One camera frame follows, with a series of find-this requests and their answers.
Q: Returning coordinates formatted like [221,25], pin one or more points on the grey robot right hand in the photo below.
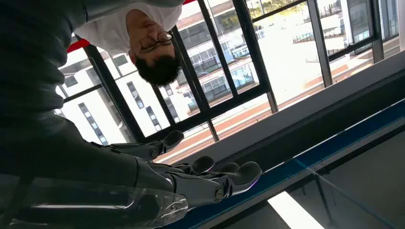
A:
[79,164]

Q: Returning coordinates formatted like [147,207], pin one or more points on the person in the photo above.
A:
[107,28]

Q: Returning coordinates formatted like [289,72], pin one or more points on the black-rimmed eyeglasses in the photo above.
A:
[156,40]

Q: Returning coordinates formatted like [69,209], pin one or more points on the white ceiling light strip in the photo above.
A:
[294,215]

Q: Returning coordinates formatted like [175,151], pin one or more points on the black window frame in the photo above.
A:
[254,47]

